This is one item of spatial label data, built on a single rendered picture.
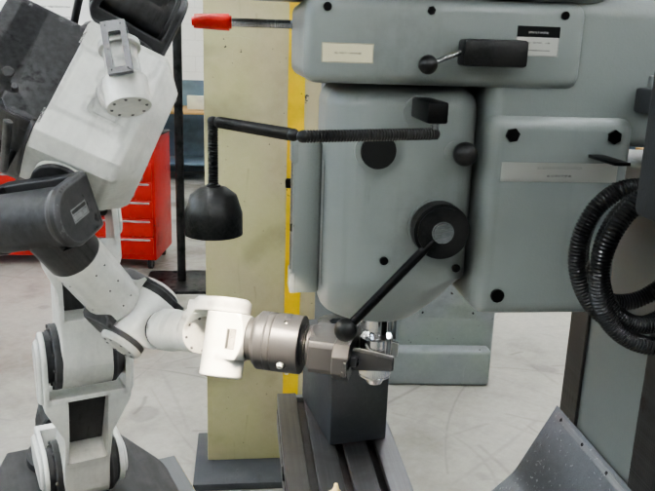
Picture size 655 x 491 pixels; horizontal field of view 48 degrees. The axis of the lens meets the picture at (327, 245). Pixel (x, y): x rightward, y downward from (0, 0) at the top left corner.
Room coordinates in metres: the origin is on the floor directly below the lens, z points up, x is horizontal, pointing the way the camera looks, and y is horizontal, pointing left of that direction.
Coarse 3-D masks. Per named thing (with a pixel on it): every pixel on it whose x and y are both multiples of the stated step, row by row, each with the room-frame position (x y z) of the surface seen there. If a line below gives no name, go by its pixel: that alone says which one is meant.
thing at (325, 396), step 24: (312, 384) 1.45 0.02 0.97; (336, 384) 1.32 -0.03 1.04; (360, 384) 1.33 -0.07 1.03; (384, 384) 1.35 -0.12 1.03; (312, 408) 1.44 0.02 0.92; (336, 408) 1.32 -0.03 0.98; (360, 408) 1.33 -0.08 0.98; (384, 408) 1.35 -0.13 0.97; (336, 432) 1.32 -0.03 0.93; (360, 432) 1.33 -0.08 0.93; (384, 432) 1.35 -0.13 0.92
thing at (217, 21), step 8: (192, 16) 1.07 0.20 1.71; (200, 16) 1.07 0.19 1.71; (208, 16) 1.07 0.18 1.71; (216, 16) 1.07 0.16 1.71; (224, 16) 1.07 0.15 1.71; (192, 24) 1.07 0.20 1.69; (200, 24) 1.07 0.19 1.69; (208, 24) 1.07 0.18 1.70; (216, 24) 1.07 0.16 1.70; (224, 24) 1.07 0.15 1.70; (232, 24) 1.07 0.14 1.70; (240, 24) 1.08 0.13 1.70; (248, 24) 1.08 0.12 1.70; (256, 24) 1.08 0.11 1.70; (264, 24) 1.08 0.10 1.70; (272, 24) 1.08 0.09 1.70; (280, 24) 1.08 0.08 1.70; (288, 24) 1.08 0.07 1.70
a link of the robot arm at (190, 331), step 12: (192, 300) 1.10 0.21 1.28; (204, 300) 1.07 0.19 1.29; (216, 300) 1.05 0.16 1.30; (228, 300) 1.04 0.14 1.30; (240, 300) 1.05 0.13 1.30; (192, 312) 1.09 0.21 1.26; (204, 312) 1.10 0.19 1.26; (240, 312) 1.04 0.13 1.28; (180, 324) 1.10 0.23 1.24; (192, 324) 1.10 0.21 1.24; (204, 324) 1.12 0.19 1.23; (180, 336) 1.09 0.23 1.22; (192, 336) 1.10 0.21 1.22; (204, 336) 1.11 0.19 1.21; (192, 348) 1.09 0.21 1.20
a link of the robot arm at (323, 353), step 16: (288, 320) 1.02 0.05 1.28; (304, 320) 1.03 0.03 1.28; (272, 336) 1.00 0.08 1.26; (288, 336) 1.00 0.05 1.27; (304, 336) 1.01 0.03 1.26; (320, 336) 1.00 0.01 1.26; (272, 352) 0.99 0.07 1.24; (288, 352) 0.99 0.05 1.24; (304, 352) 1.00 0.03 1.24; (320, 352) 0.98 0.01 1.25; (336, 352) 0.96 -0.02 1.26; (272, 368) 1.00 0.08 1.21; (288, 368) 0.99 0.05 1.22; (320, 368) 0.98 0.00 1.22; (336, 368) 0.96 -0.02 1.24
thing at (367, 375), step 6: (360, 342) 1.01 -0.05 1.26; (366, 348) 0.99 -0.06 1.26; (372, 348) 0.98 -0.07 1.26; (378, 348) 0.98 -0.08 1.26; (384, 348) 0.98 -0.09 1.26; (390, 348) 0.99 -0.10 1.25; (390, 354) 0.99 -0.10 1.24; (360, 372) 1.00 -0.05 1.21; (366, 372) 0.99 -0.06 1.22; (372, 372) 0.98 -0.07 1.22; (378, 372) 0.98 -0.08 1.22; (384, 372) 0.99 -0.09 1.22; (390, 372) 1.00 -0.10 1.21; (366, 378) 0.99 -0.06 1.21; (372, 378) 0.98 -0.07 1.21; (378, 378) 0.98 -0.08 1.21; (384, 378) 0.99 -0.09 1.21
